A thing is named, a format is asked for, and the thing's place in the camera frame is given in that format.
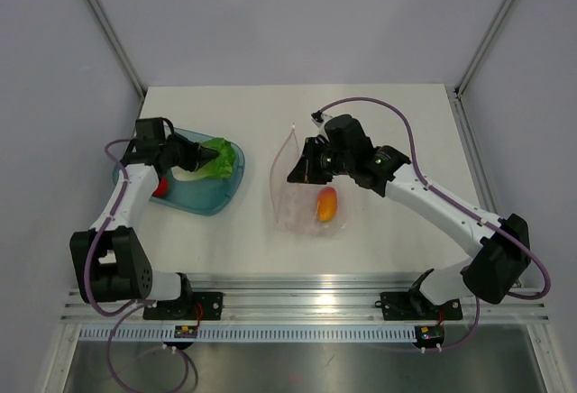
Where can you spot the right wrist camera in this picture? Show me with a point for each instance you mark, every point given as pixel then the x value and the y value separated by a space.
pixel 319 119

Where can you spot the teal plastic container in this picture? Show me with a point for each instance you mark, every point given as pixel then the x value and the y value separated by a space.
pixel 207 194

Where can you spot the red tomato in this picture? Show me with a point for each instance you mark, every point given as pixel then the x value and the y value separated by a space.
pixel 162 189

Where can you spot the left aluminium corner post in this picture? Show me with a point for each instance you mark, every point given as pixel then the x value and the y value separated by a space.
pixel 106 27

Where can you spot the aluminium frame rail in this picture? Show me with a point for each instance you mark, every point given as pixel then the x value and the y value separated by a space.
pixel 311 299

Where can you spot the clear pink zip top bag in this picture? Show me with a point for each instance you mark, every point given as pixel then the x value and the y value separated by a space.
pixel 294 205

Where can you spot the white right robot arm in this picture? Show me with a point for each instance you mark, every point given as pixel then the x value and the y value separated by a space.
pixel 491 242

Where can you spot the right aluminium corner post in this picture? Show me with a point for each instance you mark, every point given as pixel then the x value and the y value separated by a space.
pixel 495 25

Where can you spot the red orange mango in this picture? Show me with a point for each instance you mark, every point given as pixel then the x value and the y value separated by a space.
pixel 326 204

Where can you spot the white slotted cable duct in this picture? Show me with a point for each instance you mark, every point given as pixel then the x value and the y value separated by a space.
pixel 213 333

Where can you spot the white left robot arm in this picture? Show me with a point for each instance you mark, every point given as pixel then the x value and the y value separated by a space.
pixel 111 266

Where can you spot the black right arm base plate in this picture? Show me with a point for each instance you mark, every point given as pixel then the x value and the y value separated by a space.
pixel 400 306

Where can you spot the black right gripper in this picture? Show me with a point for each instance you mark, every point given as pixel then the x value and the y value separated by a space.
pixel 306 169

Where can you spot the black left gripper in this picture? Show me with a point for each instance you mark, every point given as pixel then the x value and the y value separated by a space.
pixel 197 154

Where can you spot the aluminium corner post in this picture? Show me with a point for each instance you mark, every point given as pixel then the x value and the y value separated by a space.
pixel 106 27
pixel 495 25

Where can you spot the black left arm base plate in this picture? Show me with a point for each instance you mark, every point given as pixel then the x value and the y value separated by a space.
pixel 207 305

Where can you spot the green lettuce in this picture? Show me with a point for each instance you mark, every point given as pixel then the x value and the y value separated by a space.
pixel 221 167

